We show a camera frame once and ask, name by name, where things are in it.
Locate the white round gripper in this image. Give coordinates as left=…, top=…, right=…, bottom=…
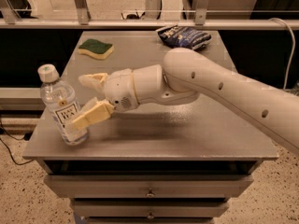
left=70, top=69, right=139, bottom=130

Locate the clear plastic tea bottle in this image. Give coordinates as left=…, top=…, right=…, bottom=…
left=37, top=64, right=88, bottom=146

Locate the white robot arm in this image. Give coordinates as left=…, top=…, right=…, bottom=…
left=67, top=48, right=299, bottom=154

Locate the green yellow sponge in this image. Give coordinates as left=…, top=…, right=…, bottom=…
left=78, top=39, right=114, bottom=60

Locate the upper grey drawer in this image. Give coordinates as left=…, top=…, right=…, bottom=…
left=44, top=175, right=253, bottom=199

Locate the grey drawer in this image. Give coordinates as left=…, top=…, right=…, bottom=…
left=44, top=175, right=253, bottom=199
left=71, top=199, right=229, bottom=219

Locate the grey drawer cabinet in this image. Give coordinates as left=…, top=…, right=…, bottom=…
left=21, top=30, right=279, bottom=224

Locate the blue chip bag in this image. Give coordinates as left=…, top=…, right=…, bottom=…
left=156, top=25, right=212, bottom=50

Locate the lower grey drawer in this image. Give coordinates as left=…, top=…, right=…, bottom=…
left=71, top=199, right=229, bottom=219

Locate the metal railing frame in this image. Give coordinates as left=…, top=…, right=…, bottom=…
left=0, top=0, right=299, bottom=31

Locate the black floor cable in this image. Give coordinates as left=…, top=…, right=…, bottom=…
left=0, top=117, right=35, bottom=166

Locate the white wall cable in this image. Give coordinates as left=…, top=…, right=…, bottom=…
left=269, top=17, right=297, bottom=91

